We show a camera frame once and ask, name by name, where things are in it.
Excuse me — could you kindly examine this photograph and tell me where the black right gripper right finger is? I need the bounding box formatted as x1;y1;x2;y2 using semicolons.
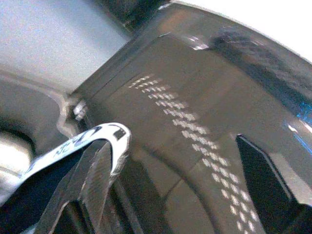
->
235;135;312;234

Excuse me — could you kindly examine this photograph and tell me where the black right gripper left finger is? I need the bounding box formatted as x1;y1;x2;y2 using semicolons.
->
36;141;113;234

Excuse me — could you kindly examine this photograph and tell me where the dark garment with white label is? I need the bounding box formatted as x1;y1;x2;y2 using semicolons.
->
0;122;133;234

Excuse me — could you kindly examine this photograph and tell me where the perforated steel washer drum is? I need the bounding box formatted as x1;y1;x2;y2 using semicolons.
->
68;0;312;234

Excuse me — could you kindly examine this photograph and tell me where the grey washer door seal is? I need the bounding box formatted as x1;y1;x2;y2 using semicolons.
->
0;0;134;198

